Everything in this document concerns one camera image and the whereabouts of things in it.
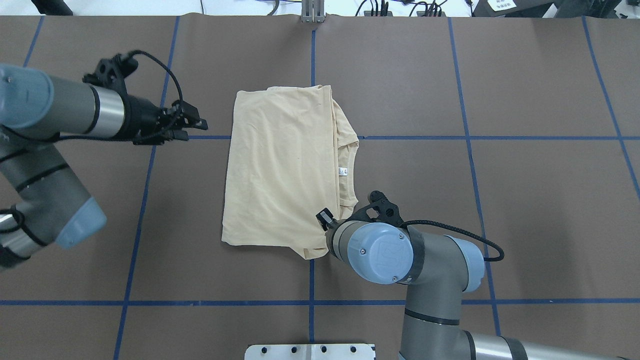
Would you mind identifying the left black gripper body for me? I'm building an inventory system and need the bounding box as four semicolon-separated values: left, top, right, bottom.
119;95;172;145

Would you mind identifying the yellow long-sleeve printed shirt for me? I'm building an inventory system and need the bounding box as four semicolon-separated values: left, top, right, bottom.
221;85;359;260

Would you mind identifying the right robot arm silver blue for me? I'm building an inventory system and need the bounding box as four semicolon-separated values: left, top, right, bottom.
317;209;603;360

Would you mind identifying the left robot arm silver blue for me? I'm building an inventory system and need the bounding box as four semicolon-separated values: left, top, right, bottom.
0;50;208;271

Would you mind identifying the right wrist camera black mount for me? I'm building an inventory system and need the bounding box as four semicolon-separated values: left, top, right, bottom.
346;190;405;228

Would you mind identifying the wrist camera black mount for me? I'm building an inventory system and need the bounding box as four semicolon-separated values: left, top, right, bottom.
346;190;405;228
82;54;139;95

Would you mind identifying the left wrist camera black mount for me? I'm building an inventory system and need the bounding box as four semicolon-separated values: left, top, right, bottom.
82;54;139;95

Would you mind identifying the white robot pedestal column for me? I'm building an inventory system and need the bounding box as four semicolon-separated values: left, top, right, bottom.
244;342;377;360

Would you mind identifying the aluminium frame post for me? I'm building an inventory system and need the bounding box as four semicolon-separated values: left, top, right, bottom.
301;0;326;24

